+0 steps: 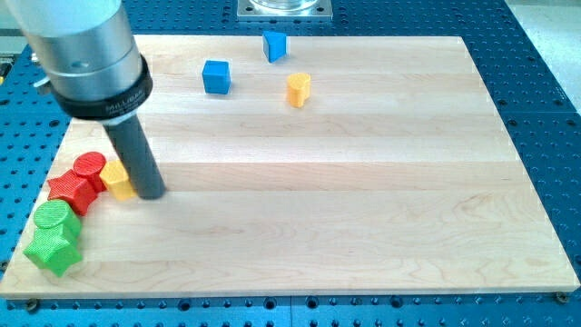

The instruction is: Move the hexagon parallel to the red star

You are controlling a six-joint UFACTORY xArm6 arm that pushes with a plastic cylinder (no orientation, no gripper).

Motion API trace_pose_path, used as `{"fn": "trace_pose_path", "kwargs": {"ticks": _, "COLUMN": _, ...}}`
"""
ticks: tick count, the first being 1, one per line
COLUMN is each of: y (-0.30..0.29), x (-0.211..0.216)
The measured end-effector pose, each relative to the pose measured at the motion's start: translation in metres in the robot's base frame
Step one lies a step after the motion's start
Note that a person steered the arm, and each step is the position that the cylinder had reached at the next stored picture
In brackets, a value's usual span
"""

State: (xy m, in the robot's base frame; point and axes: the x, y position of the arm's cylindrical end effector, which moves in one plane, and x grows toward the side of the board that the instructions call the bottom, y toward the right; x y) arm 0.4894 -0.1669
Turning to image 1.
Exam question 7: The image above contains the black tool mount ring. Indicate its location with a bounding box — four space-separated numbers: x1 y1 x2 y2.
51 55 153 121

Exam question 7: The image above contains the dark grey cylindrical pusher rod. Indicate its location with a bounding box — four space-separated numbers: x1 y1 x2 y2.
103 114 166 200

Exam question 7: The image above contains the yellow hexagon block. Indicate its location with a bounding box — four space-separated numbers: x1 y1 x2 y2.
99 160 137 201

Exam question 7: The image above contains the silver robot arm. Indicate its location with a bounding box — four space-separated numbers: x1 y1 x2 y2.
6 0 165 200

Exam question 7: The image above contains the red star block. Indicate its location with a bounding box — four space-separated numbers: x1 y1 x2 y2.
48 170 97 216

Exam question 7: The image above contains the green star block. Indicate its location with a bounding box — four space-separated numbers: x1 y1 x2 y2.
24 225 83 277

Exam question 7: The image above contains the red cylinder block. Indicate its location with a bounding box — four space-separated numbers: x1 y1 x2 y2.
73 152 106 193

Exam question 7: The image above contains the green cylinder block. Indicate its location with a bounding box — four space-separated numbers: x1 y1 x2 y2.
33 199 82 237

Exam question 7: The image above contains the blue cube block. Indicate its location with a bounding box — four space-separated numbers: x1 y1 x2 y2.
202 60 231 94

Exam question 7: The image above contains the wooden board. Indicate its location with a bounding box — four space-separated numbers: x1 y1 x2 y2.
1 35 580 299

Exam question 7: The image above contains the blue triangle block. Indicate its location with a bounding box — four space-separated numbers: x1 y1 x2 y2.
262 31 287 64

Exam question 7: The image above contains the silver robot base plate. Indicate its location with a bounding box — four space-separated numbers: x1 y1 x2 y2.
236 0 333 22

